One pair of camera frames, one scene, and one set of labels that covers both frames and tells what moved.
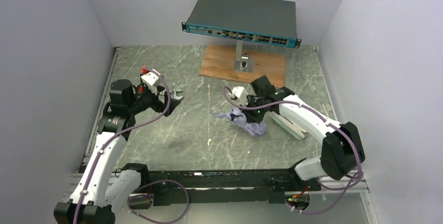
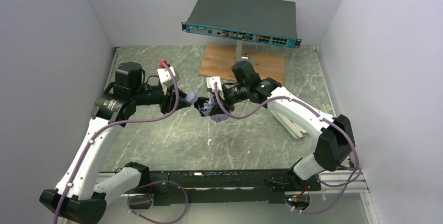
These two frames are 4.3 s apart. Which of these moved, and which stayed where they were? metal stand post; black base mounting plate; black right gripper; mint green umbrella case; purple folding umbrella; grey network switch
Moved: purple folding umbrella; black right gripper
Stayed: grey network switch; mint green umbrella case; black base mounting plate; metal stand post
